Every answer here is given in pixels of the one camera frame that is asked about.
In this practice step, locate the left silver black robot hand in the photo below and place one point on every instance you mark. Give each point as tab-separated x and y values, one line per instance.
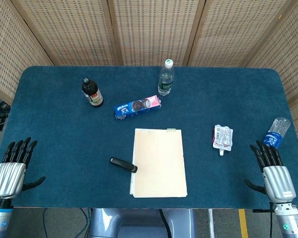
8	173

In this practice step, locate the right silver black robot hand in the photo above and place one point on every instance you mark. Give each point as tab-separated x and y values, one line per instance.
278	178

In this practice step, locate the black stapler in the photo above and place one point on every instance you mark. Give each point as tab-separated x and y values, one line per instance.
123	164

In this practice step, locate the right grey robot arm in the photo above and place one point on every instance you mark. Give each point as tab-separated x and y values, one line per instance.
288	220

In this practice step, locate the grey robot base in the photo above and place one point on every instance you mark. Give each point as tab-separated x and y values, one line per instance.
141	223

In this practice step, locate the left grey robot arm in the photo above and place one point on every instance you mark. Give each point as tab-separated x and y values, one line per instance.
0	218

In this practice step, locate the beige paper folder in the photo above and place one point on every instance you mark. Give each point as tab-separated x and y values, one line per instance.
159	163

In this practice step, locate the clear blue-label water bottle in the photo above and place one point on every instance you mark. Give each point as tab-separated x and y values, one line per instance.
275	135

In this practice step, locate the white spouted drink pouch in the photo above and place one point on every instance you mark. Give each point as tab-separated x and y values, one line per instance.
223	138

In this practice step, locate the dark sauce bottle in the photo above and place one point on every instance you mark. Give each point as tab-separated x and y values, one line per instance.
92	94

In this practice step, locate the blue table mat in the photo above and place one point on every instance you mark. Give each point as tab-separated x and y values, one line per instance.
149	138

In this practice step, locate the blue cookie box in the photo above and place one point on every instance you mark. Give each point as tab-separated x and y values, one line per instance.
138	107

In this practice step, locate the clear green-label water bottle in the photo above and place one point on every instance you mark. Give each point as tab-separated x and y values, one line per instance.
166	79

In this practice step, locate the woven folding screen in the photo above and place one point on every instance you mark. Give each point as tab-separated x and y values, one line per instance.
149	32

